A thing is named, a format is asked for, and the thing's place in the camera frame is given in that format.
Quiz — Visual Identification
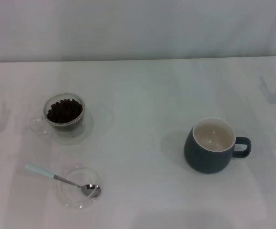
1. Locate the dark grey ceramic mug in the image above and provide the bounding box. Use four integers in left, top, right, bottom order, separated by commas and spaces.
184, 116, 252, 175

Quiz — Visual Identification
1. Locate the blue handled metal spoon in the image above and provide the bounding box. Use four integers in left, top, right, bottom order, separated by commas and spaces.
24, 163, 102, 198

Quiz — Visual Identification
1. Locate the coffee beans pile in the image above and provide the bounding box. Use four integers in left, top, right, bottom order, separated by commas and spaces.
46, 99, 83, 125

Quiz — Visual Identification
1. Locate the clear glass cup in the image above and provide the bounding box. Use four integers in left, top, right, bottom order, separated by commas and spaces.
30, 93, 85, 138

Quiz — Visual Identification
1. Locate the small clear glass dish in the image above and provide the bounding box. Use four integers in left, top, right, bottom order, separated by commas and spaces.
56, 167, 104, 210

